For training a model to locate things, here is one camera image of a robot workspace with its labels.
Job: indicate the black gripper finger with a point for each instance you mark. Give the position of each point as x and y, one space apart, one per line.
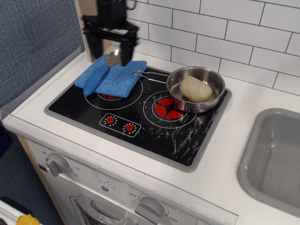
127 48
95 44

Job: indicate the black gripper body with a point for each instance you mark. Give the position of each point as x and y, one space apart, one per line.
111 22

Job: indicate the blue handled metal spoon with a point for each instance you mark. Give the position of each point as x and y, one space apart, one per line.
113 58

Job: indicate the small metal pot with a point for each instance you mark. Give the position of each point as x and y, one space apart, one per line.
182 103

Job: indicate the blue folded cloth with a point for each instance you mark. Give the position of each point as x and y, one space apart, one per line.
118 82

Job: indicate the beige toy potato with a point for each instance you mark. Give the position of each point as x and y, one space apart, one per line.
195 89

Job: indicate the black toy stovetop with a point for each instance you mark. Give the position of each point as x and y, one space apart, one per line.
155 120

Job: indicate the grey left oven knob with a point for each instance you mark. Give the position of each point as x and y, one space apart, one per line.
56 164

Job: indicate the grey oven knob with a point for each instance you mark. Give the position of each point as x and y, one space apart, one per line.
56 164
150 209

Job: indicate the white toy oven front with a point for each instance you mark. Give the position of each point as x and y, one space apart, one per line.
85 196

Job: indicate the grey right oven knob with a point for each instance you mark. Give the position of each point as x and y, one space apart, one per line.
150 209

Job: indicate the grey plastic sink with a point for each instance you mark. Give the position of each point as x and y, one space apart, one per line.
269 169

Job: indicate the yellow black object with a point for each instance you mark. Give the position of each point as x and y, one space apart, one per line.
22 220

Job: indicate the light wooden side post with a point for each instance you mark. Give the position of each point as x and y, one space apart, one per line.
88 7

